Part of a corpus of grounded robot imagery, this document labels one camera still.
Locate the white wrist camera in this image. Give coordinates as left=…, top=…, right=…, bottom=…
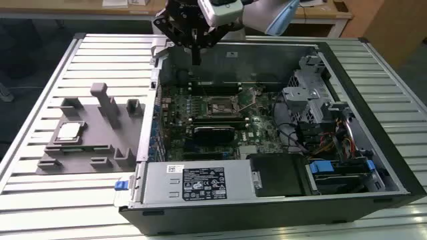
left=196, top=0, right=247, bottom=27

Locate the wooden desk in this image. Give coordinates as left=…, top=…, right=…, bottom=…
left=0, top=0, right=355, bottom=38

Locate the blue disk carrier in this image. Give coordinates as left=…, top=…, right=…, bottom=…
left=308, top=161, right=364, bottom=196

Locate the silver CPU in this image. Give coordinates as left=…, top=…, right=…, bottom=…
left=55, top=122, right=86, bottom=141

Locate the pale blue teach pendant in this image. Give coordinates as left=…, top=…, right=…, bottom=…
left=264, top=0, right=302, bottom=36

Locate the silver power supply unit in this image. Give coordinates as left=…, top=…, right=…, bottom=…
left=128, top=161, right=258, bottom=209

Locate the black PC case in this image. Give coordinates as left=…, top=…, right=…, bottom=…
left=112, top=37, right=427, bottom=236

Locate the black office chair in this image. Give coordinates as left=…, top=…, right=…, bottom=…
left=0, top=18, right=47, bottom=80

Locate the grey parts rack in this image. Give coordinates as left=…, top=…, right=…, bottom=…
left=35, top=82, right=147, bottom=176

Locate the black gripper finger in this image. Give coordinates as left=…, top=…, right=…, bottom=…
left=152, top=14, right=198, bottom=65
left=196, top=22, right=235, bottom=65

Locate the orange flat wire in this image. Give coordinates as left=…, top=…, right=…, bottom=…
left=344, top=136, right=358, bottom=161

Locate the black expansion slot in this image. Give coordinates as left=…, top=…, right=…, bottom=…
left=183, top=151, right=231, bottom=161

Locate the black plastic shroud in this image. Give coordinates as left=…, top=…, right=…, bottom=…
left=248, top=152, right=314, bottom=199

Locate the black graphics card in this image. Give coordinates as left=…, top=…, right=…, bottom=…
left=192, top=125, right=236, bottom=144

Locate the CPU socket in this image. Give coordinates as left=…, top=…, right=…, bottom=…
left=206, top=95, right=243, bottom=119

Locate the metal drive cage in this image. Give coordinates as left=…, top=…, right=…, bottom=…
left=282, top=55, right=350, bottom=126

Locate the green motherboard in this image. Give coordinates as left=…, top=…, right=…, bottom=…
left=155, top=83, right=284, bottom=163

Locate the wooden cabinet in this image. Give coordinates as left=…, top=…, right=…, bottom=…
left=339, top=0, right=427, bottom=67

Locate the yellow wire bundle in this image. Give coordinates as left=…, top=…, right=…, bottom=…
left=308, top=142, right=338, bottom=161

